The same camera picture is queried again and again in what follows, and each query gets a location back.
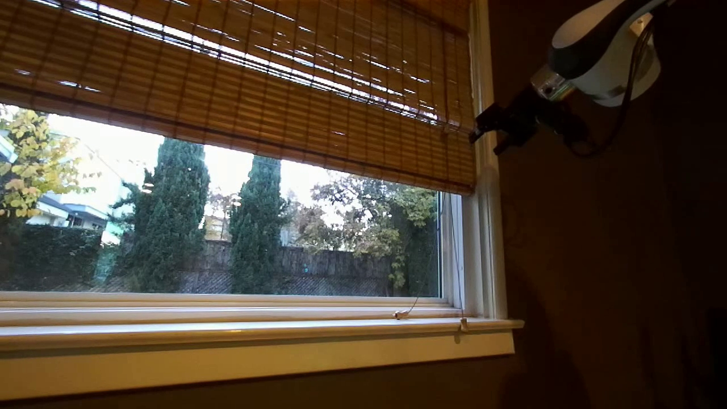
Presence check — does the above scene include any brown bamboo window blind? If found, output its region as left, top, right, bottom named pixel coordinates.
left=0, top=0, right=480, bottom=194

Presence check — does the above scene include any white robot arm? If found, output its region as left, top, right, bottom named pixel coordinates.
left=471, top=0, right=675, bottom=158

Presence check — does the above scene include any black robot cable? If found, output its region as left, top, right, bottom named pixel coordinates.
left=564, top=19, right=661, bottom=162

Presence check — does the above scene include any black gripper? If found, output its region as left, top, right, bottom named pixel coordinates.
left=471, top=85, right=588, bottom=155

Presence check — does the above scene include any white window sill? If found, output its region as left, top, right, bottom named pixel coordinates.
left=0, top=317, right=521, bottom=400

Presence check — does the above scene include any thin blind pull cord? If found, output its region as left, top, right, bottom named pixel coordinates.
left=394, top=294, right=472, bottom=338

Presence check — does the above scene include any white window frame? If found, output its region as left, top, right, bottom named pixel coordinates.
left=0, top=0, right=508, bottom=330

